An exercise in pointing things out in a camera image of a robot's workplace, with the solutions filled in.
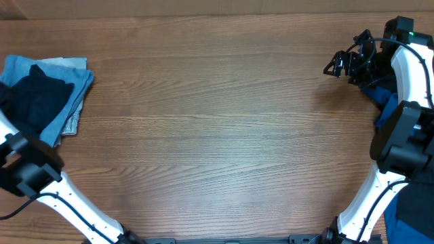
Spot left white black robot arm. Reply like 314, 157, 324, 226
1, 114, 144, 244

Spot dark navy t-shirt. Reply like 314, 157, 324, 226
1, 64, 74, 137

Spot folded light blue cloth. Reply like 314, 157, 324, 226
1, 55, 94, 147

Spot black t-shirt at right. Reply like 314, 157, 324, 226
397, 169, 433, 236

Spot blue t-shirt at right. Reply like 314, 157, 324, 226
362, 87, 433, 244

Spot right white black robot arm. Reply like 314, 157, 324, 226
316, 25, 433, 243

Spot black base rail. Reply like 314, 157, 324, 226
143, 234, 320, 244

